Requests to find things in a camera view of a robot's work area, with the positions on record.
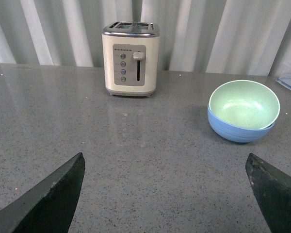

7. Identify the cream two-slot toaster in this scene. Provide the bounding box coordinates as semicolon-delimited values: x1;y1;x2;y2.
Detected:
102;21;160;97

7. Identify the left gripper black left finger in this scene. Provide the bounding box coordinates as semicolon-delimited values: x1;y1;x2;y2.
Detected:
0;152;85;233

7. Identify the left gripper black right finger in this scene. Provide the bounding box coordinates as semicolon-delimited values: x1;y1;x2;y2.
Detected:
245;153;291;233

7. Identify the blue bowl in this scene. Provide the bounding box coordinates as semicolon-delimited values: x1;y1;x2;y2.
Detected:
207;105;275;143

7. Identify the white pleated curtain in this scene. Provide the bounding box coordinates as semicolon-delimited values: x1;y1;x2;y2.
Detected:
0;0;291;75

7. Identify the green bowl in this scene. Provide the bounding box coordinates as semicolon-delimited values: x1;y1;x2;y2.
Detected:
209;80;280;130

